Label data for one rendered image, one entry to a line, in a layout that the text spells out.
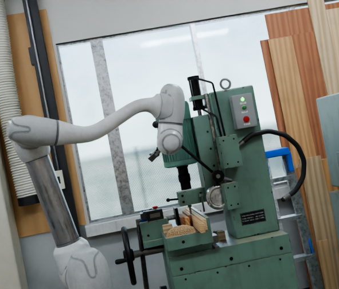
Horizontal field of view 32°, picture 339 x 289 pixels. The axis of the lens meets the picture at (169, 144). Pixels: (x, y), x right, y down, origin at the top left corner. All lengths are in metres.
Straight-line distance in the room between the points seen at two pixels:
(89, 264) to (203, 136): 0.94
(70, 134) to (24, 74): 2.02
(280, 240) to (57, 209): 1.05
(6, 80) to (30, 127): 1.87
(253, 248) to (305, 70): 1.91
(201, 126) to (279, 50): 1.59
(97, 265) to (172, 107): 0.69
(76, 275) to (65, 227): 0.25
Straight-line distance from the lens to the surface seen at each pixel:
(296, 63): 4.37
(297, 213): 3.70
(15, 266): 4.05
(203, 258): 2.78
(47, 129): 2.29
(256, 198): 2.91
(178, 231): 2.70
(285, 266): 2.87
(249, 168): 2.89
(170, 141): 2.37
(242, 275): 2.83
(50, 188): 2.46
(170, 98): 2.42
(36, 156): 2.43
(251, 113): 2.84
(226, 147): 2.79
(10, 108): 4.11
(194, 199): 2.93
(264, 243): 2.83
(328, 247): 4.18
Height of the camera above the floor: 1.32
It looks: level
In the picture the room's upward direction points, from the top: 11 degrees counter-clockwise
